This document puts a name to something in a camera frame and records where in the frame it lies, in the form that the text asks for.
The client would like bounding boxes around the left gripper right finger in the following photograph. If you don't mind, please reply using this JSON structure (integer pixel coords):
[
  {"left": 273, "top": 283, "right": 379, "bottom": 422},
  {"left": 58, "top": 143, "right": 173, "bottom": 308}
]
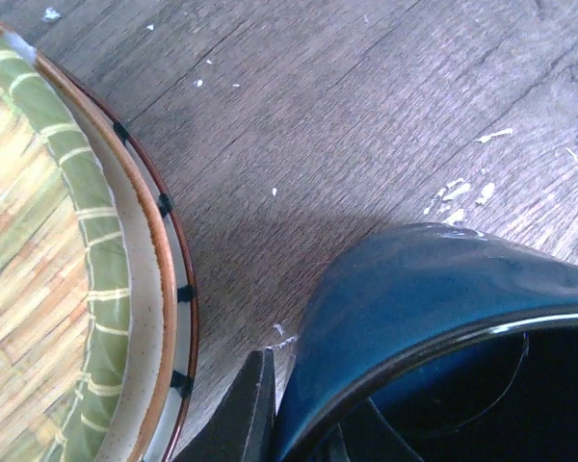
[{"left": 312, "top": 398, "right": 423, "bottom": 462}]

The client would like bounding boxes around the orange bird pattern plate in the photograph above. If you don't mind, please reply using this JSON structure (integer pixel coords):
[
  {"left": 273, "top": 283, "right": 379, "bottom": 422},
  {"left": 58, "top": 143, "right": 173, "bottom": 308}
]
[{"left": 0, "top": 13, "right": 179, "bottom": 462}]

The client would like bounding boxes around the striped rim ceramic plate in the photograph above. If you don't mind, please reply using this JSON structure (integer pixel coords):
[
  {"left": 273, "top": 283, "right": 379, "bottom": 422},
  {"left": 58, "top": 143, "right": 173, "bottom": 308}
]
[{"left": 0, "top": 10, "right": 200, "bottom": 462}]

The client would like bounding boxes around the dark blue mug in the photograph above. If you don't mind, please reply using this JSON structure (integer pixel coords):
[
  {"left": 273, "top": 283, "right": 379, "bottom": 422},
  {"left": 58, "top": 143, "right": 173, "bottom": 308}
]
[{"left": 270, "top": 223, "right": 578, "bottom": 461}]

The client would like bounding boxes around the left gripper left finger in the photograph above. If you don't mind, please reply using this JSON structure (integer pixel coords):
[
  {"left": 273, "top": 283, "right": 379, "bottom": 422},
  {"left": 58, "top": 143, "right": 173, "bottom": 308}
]
[{"left": 174, "top": 348, "right": 276, "bottom": 462}]

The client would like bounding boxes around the yellow woven bamboo plate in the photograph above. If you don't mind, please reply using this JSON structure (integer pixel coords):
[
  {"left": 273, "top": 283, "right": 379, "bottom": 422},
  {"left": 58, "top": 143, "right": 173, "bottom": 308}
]
[{"left": 0, "top": 35, "right": 131, "bottom": 461}]

